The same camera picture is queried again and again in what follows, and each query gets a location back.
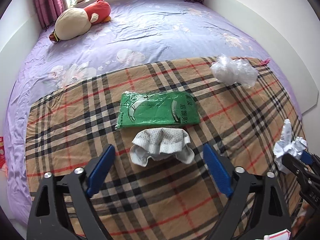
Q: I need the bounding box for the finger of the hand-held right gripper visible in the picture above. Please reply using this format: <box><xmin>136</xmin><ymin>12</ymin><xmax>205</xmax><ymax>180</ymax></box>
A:
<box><xmin>281</xmin><ymin>152</ymin><xmax>320</xmax><ymax>181</ymax></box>
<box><xmin>300</xmin><ymin>150</ymin><xmax>320</xmax><ymax>172</ymax></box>

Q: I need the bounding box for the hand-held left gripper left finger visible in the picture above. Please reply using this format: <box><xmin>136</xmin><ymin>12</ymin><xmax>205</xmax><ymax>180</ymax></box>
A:
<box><xmin>26</xmin><ymin>144</ymin><xmax>116</xmax><ymax>240</ymax></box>

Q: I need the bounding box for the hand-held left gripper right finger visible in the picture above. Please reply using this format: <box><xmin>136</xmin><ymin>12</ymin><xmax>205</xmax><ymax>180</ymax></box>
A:
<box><xmin>203</xmin><ymin>144</ymin><xmax>293</xmax><ymax>240</ymax></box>

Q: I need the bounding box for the white paper ball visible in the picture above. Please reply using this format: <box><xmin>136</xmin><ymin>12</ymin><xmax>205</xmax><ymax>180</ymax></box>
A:
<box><xmin>273</xmin><ymin>119</ymin><xmax>307</xmax><ymax>174</ymax></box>

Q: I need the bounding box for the white tissue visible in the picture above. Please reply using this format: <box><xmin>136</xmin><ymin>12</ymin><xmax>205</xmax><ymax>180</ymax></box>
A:
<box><xmin>129</xmin><ymin>127</ymin><xmax>194</xmax><ymax>167</ymax></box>

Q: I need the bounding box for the person's right hand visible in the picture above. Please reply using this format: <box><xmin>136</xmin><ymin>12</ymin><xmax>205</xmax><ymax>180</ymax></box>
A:
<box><xmin>292</xmin><ymin>202</ymin><xmax>316</xmax><ymax>238</ymax></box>

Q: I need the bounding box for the plaid table cloth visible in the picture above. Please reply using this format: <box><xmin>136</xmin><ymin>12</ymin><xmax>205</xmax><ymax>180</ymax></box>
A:
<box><xmin>25</xmin><ymin>56</ymin><xmax>307</xmax><ymax>240</ymax></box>

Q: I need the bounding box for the white and pink box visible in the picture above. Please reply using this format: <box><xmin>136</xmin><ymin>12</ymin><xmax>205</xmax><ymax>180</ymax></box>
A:
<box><xmin>262</xmin><ymin>229</ymin><xmax>292</xmax><ymax>240</ymax></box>

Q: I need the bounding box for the green plastic packet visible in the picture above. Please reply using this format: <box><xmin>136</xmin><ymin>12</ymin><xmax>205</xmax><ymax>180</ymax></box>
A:
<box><xmin>116</xmin><ymin>90</ymin><xmax>200</xmax><ymax>131</ymax></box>

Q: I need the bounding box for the red round hand fan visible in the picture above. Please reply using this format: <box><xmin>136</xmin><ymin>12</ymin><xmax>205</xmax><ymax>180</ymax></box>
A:
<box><xmin>0</xmin><ymin>136</ymin><xmax>6</xmax><ymax>170</ymax></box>

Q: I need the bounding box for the crumpled clear plastic bag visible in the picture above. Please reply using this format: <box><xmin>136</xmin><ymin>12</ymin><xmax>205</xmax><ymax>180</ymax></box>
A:
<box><xmin>210</xmin><ymin>56</ymin><xmax>258</xmax><ymax>88</ymax></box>

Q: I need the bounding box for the purple floral bed sheet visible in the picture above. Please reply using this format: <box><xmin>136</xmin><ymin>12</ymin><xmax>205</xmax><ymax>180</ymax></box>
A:
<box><xmin>4</xmin><ymin>0</ymin><xmax>303</xmax><ymax>228</ymax></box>

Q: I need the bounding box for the red and cream plush toy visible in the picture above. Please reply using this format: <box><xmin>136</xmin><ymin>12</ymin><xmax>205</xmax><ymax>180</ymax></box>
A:
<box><xmin>49</xmin><ymin>0</ymin><xmax>112</xmax><ymax>43</ymax></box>

